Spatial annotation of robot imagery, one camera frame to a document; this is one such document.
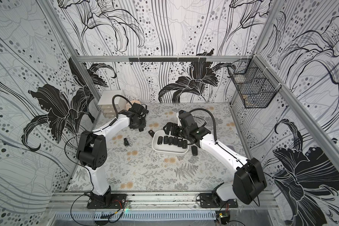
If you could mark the black car key front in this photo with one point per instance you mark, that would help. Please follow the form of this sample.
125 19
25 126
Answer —
184 144

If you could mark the small black key left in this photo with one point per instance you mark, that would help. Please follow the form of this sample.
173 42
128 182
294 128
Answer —
126 142

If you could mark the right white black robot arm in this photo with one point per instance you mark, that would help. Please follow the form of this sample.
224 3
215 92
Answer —
249 179

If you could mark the black wire wall basket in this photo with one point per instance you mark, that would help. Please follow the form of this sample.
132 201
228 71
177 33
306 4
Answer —
253 87

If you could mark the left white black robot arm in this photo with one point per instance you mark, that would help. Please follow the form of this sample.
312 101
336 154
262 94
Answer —
92 148

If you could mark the black flip key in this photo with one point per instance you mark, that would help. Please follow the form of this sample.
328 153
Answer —
165 140
151 133

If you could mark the white slotted cable duct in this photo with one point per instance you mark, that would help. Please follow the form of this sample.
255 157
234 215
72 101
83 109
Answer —
139 215

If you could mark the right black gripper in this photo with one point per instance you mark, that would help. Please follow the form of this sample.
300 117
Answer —
174 128

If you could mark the white rectangular storage box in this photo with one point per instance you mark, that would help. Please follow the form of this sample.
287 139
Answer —
167 144

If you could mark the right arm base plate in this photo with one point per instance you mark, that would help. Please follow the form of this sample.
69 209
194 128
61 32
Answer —
211 200

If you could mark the white mini drawer cabinet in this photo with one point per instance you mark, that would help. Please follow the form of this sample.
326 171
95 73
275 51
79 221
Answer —
105 103

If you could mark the flat black smart key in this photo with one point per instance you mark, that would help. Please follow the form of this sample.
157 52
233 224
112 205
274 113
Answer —
194 150

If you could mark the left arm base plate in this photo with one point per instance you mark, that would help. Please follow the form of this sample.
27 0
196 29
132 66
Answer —
108 201

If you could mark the peach round alarm clock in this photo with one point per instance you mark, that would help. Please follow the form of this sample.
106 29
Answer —
132 102

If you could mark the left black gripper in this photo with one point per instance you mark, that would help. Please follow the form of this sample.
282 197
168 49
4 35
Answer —
142 125

